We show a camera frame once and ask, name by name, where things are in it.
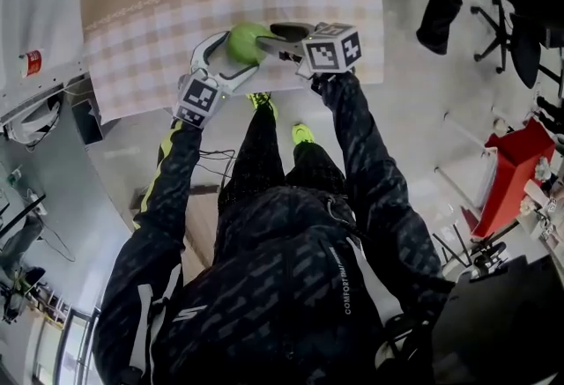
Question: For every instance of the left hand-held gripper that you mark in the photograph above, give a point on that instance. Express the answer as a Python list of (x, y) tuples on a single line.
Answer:
[(198, 99)]

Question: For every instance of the person's yellow shoe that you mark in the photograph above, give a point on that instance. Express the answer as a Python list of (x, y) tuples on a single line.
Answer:
[(303, 134), (271, 103)]

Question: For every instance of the black folding stand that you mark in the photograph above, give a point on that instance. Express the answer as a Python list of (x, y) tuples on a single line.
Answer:
[(480, 257)]

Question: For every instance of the person's dark patterned jacket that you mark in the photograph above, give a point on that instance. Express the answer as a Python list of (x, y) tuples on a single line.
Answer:
[(273, 286)]

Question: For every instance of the person's right yellow shoe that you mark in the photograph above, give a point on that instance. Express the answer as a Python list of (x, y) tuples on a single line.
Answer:
[(303, 134)]

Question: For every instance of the black panel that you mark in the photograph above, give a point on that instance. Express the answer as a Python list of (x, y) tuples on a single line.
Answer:
[(506, 321)]

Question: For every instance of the person's left leg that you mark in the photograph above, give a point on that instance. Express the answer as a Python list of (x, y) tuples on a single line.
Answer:
[(257, 154)]

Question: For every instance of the white metal shelf rack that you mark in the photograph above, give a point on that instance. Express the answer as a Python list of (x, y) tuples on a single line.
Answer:
[(39, 88)]

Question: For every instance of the person's right leg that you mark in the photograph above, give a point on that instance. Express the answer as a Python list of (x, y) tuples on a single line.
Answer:
[(315, 167)]

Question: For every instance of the black office chair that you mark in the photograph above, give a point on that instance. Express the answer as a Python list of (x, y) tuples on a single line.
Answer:
[(526, 48)]

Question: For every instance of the person's left forearm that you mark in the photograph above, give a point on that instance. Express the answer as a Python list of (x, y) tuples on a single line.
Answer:
[(176, 172)]

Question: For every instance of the person's right forearm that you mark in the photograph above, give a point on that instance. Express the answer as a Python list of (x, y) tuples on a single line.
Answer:
[(365, 145)]

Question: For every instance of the red white can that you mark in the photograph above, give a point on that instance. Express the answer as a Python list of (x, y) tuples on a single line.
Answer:
[(31, 64)]

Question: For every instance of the green ball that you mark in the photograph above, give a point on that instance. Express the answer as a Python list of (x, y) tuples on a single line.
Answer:
[(247, 43)]

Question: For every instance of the person's left yellow shoe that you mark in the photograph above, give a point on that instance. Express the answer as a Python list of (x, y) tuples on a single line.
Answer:
[(271, 103)]

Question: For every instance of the person's leg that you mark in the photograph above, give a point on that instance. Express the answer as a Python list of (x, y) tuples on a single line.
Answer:
[(257, 154), (315, 167)]

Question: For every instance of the wooden low stool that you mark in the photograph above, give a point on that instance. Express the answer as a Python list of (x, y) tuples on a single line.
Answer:
[(198, 224)]

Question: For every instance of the white power strip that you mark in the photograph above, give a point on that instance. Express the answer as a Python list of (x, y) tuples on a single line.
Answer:
[(39, 205)]

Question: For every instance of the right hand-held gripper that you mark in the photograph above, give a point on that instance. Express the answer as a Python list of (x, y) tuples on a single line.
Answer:
[(330, 50)]

